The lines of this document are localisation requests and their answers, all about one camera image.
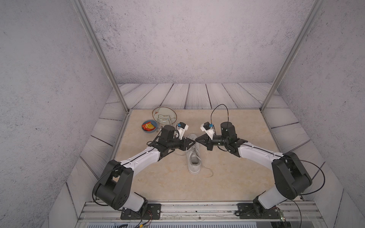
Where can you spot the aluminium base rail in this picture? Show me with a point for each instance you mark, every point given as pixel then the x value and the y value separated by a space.
pixel 204 214

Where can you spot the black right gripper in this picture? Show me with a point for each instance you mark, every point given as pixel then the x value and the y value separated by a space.
pixel 205 140

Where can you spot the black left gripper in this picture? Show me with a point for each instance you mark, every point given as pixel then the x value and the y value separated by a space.
pixel 184 142

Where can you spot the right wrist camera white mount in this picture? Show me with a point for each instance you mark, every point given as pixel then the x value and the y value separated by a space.
pixel 208 128

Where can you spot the red yellow snack packet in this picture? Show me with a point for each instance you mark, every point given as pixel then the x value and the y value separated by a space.
pixel 148 127

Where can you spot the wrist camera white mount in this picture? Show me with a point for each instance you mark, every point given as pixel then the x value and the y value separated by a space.
pixel 208 128
pixel 181 128

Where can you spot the left aluminium frame post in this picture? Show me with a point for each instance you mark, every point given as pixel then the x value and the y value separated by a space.
pixel 78 5

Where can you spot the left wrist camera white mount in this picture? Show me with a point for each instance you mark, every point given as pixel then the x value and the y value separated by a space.
pixel 181 128

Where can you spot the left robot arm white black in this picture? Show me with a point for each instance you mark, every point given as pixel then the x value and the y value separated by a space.
pixel 114 185

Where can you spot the aluminium frame post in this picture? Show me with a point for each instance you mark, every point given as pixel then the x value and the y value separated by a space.
pixel 308 23
pixel 78 5

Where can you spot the right aluminium frame post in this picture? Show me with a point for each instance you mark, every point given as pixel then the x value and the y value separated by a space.
pixel 308 23

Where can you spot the blue ceramic bowl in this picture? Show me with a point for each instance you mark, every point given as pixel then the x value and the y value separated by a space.
pixel 153 122

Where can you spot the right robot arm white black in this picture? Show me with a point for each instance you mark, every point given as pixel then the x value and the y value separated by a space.
pixel 290 176

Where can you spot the white sneaker shoe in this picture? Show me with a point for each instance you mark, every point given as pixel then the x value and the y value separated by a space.
pixel 194 162

